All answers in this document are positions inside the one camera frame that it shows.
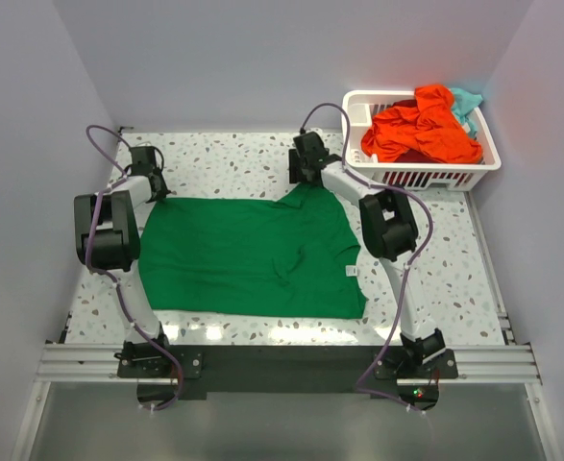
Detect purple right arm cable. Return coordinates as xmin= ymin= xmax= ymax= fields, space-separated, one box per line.
xmin=299 ymin=102 xmax=434 ymax=402

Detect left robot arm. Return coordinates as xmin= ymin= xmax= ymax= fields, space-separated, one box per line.
xmin=73 ymin=145 xmax=176 ymax=377

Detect green t-shirt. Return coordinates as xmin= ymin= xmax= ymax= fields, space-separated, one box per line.
xmin=138 ymin=184 xmax=366 ymax=320

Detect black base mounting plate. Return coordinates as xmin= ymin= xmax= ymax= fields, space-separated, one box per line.
xmin=114 ymin=344 xmax=459 ymax=409

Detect white plastic basket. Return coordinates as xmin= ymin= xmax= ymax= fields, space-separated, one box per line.
xmin=341 ymin=84 xmax=502 ymax=191

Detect aluminium frame rail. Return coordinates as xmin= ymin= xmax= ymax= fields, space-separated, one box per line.
xmin=34 ymin=311 xmax=545 ymax=385

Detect teal t-shirt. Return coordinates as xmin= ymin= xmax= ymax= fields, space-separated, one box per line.
xmin=450 ymin=87 xmax=483 ymax=133

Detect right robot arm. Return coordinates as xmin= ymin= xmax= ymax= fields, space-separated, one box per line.
xmin=288 ymin=130 xmax=446 ymax=377

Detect orange t-shirt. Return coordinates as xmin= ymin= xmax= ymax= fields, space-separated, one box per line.
xmin=361 ymin=85 xmax=483 ymax=164

